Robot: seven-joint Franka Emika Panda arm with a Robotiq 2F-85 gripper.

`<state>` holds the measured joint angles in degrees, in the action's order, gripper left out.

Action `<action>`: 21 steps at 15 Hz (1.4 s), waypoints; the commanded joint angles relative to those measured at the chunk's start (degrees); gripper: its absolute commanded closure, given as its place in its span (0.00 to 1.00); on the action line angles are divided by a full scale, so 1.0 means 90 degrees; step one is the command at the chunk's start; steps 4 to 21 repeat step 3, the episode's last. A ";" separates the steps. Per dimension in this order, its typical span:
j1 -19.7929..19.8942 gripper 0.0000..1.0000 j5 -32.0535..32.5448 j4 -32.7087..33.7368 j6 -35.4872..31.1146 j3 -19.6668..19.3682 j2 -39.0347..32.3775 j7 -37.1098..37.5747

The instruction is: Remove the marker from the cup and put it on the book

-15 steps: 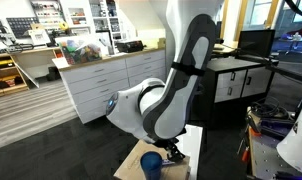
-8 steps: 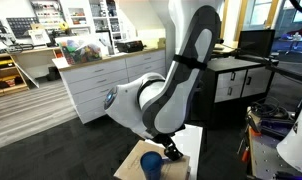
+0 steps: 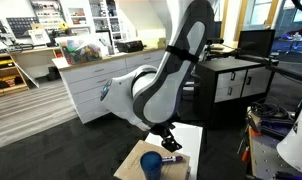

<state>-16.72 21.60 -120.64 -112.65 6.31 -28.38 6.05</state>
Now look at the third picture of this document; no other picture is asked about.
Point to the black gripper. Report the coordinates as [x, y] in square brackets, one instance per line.
[164, 130]

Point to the purple capped marker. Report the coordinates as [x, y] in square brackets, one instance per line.
[172, 159]

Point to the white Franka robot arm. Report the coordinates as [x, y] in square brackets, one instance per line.
[164, 100]

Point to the blue plastic cup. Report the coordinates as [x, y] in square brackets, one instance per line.
[151, 166]

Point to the black cabinet with white drawers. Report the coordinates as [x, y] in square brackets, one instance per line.
[224, 110]

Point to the wooden workbench top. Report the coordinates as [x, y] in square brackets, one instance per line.
[250, 150]

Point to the white drawer counter wood top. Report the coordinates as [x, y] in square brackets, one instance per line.
[91, 83]

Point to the dark blue equipment box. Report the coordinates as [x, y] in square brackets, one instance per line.
[276, 128]

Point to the black electronic device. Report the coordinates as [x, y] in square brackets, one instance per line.
[129, 46]

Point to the clear bin of colourful toys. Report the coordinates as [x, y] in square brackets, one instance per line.
[81, 51]

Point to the black computer monitor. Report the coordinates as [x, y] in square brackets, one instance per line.
[256, 43]

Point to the black floor bin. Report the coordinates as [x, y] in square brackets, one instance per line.
[53, 73]

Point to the white sheet of paper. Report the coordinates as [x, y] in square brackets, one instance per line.
[60, 62]

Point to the white shelving unit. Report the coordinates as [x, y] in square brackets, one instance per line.
[91, 16]

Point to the yellow tool on desk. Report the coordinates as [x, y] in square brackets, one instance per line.
[63, 26]

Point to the wooden desk with shelves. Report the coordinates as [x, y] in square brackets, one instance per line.
[31, 61]

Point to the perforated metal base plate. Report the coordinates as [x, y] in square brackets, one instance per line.
[267, 156]

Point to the black camera boom stand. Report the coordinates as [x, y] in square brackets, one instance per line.
[274, 68]

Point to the white picture frame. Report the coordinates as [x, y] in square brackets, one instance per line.
[39, 36]

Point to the wall parts organiser rack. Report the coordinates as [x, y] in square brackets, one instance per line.
[47, 13]

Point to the large black wall keyboard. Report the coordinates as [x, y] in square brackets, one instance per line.
[22, 26]

